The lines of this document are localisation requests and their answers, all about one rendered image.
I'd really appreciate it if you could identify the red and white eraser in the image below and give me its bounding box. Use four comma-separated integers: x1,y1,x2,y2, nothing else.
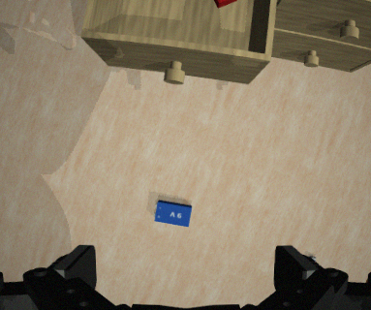
214,0,237,9

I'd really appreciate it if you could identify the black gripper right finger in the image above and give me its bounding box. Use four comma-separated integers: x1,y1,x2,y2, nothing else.
239,245,371,310

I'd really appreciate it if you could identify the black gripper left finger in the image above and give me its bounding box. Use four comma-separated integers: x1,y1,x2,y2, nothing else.
0,245,134,310

